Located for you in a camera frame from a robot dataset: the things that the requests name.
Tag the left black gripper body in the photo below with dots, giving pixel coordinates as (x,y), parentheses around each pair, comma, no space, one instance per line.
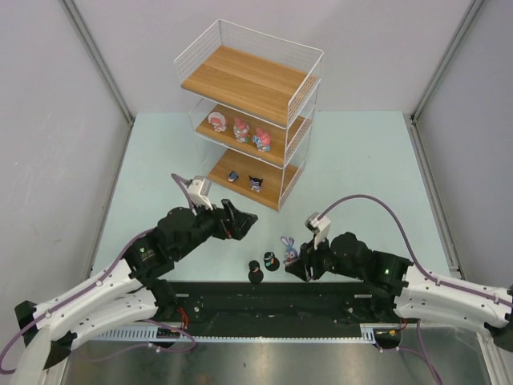
(227,221)

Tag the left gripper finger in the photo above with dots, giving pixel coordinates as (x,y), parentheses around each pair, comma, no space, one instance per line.
(232,215)
(238,232)

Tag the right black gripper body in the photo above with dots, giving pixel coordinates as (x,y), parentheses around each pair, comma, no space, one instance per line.
(311,261)

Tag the purple rabbit figurine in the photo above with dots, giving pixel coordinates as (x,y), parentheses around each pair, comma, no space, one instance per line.
(291,255)

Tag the black duck figurine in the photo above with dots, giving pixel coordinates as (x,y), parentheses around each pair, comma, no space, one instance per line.
(255,275)
(271,262)

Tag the pink bunny blue bow figurine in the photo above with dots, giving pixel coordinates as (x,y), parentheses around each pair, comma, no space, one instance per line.
(262,140)

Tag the pink bunny flower crown figurine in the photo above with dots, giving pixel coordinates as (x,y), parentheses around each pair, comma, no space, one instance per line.
(241,130)

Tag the white pink round figurine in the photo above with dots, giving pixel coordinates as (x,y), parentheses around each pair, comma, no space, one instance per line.
(217,121)

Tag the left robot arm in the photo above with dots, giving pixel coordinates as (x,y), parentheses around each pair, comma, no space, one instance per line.
(131,289)

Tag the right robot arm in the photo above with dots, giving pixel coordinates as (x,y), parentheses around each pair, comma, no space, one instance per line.
(405,290)

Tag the small blue lying figurine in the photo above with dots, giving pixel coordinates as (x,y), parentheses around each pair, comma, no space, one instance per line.
(233,176)

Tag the black eared purple figurine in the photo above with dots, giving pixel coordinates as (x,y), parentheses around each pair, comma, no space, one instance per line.
(255,183)

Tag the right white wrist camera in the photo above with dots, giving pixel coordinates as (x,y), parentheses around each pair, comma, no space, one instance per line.
(319,226)

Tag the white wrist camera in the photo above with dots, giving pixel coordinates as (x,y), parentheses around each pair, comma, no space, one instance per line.
(198,189)
(319,226)

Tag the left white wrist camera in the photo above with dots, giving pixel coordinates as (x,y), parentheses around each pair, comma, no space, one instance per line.
(198,189)

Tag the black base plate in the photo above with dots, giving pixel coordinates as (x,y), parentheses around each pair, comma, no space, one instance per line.
(272,309)

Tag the white wire three-tier shelf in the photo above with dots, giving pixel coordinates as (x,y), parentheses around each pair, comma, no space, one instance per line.
(268,82)

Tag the aluminium frame rail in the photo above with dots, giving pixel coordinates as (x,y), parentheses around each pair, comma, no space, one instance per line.
(456,272)

